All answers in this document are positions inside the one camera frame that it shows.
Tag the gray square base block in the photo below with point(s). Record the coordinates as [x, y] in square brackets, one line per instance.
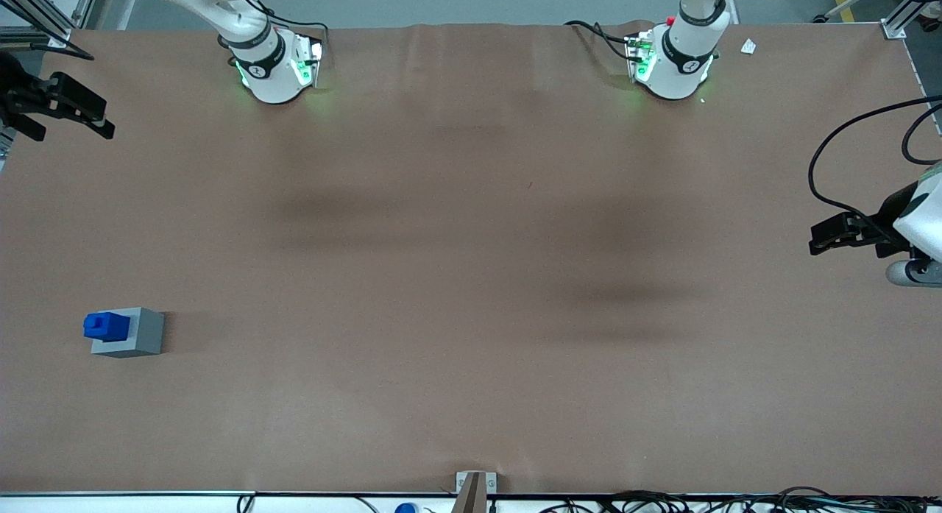
[147, 333]

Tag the aluminium frame upright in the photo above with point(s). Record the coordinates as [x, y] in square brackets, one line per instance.
[87, 1]

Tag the white stand leg with caster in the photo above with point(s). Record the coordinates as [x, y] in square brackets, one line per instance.
[846, 1]

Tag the white paper scrap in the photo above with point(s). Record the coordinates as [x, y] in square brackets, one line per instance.
[748, 46]

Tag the aluminium frame profile with bracket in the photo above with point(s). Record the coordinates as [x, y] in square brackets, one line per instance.
[44, 23]

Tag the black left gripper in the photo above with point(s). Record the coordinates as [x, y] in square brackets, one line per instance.
[881, 224]

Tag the metal table edge bracket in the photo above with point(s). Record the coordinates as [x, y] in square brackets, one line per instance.
[491, 482]

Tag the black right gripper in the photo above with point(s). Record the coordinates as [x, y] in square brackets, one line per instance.
[16, 93]

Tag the aluminium corner profile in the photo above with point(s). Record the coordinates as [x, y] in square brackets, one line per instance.
[901, 20]

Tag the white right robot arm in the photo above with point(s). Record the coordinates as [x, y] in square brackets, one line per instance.
[272, 79]

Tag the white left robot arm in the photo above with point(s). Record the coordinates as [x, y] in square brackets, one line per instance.
[673, 75]

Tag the blue plastic part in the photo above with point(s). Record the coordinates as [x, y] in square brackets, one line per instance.
[107, 327]

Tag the blue round cap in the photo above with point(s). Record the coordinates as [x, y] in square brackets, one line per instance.
[405, 508]

